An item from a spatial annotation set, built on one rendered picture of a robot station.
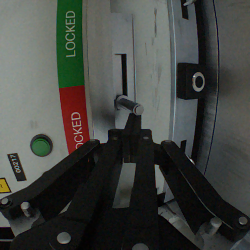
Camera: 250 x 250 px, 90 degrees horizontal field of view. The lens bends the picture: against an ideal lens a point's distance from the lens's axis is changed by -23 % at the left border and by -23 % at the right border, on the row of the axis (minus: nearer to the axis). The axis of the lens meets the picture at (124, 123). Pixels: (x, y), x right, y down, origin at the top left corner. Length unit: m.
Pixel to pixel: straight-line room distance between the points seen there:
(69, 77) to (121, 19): 0.11
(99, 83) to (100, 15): 0.08
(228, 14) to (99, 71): 0.24
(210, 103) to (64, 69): 0.26
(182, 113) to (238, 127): 0.11
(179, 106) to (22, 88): 0.25
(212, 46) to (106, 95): 0.22
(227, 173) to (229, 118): 0.11
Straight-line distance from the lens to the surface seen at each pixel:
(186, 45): 0.29
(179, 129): 0.30
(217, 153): 0.33
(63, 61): 0.22
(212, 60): 0.32
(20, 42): 0.23
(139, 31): 0.25
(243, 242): 0.38
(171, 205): 0.40
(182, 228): 0.47
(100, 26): 0.19
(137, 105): 0.19
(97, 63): 0.18
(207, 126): 0.33
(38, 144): 0.23
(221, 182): 0.35
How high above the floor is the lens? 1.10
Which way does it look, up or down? 21 degrees down
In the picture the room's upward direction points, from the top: 100 degrees counter-clockwise
